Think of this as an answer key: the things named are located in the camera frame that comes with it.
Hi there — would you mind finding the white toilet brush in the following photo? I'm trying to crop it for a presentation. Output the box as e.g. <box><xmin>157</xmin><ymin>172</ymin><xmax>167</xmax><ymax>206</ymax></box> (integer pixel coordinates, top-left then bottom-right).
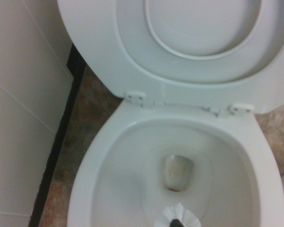
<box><xmin>153</xmin><ymin>202</ymin><xmax>202</xmax><ymax>227</ymax></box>

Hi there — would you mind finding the white toilet bowl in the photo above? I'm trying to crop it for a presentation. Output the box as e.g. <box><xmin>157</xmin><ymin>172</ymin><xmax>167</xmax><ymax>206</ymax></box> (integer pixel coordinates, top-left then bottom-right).
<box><xmin>67</xmin><ymin>97</ymin><xmax>284</xmax><ymax>227</ymax></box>

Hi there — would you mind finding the white toilet seat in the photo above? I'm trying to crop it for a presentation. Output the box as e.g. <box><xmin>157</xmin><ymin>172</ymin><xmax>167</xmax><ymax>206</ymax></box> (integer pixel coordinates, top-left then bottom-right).
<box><xmin>56</xmin><ymin>0</ymin><xmax>284</xmax><ymax>114</ymax></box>

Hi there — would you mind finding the black baseboard along panelled wall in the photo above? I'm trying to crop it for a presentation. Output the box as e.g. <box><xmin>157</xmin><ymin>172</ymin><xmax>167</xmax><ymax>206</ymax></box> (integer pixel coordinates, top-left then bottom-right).
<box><xmin>27</xmin><ymin>43</ymin><xmax>86</xmax><ymax>227</ymax></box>

